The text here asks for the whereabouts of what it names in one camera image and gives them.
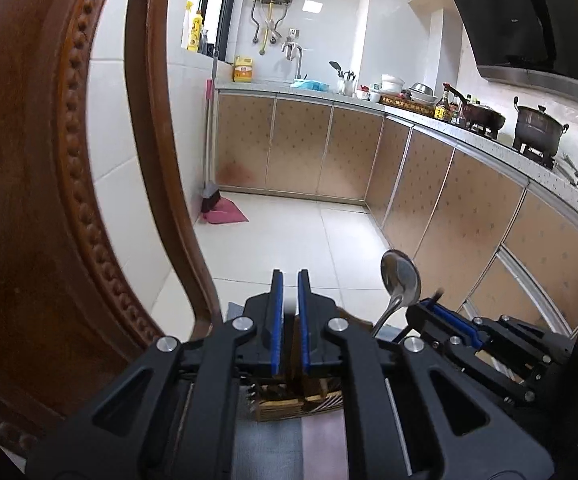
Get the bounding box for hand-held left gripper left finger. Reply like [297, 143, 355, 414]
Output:
[24, 269, 286, 480]

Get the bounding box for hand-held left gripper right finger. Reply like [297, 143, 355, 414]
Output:
[296, 269, 554, 480]

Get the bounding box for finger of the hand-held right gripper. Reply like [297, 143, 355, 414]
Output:
[473, 314, 570, 367]
[406, 299, 540, 407]

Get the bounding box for metal spoon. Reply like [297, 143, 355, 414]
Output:
[370, 249, 423, 339]

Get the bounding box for wooden utensil holder box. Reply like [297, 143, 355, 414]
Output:
[241, 311, 346, 424]

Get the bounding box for pink dustpan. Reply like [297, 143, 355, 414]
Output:
[202, 197, 250, 225]

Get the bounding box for kitchen counter cabinets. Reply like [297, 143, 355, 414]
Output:
[213, 79, 578, 342]

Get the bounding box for gas stove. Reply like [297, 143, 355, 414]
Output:
[468, 124, 558, 169]

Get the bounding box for broom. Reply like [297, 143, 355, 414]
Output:
[200, 52, 223, 214]

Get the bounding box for black wok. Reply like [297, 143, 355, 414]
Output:
[442, 82, 506, 134]

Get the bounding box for metal cooking pot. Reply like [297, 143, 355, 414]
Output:
[512, 95, 569, 156]

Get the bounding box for sauce bottles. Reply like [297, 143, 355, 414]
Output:
[433, 83, 468, 126]

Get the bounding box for woven tray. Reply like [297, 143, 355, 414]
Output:
[377, 93, 438, 117]

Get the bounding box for stack of metal bowls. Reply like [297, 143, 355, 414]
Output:
[407, 82, 440, 106]

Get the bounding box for blue cloth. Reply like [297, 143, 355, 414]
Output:
[291, 77, 330, 92]

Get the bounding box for stack of white bowls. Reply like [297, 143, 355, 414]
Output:
[380, 73, 406, 96]

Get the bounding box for yellow oil jug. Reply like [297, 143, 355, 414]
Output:
[232, 55, 255, 84]

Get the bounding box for metal faucet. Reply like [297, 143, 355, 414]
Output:
[281, 39, 304, 81]

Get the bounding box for carved wooden chair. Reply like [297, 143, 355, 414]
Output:
[0, 0, 226, 457]

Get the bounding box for yellow detergent bottle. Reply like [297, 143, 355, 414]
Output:
[187, 9, 204, 53]

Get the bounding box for yellow refill packet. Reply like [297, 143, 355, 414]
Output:
[181, 1, 194, 51]

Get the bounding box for black range hood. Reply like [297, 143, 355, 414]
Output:
[443, 0, 578, 109]

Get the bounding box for black framed window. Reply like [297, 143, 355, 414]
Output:
[203, 0, 243, 64]

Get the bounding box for water heater hoses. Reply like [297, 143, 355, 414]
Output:
[251, 0, 284, 57]

